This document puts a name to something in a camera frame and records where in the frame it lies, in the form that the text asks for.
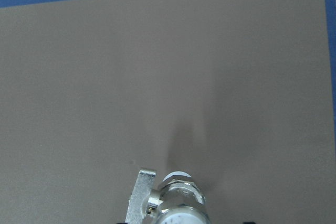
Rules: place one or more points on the silver metal valve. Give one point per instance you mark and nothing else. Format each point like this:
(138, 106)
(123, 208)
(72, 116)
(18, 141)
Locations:
(177, 199)

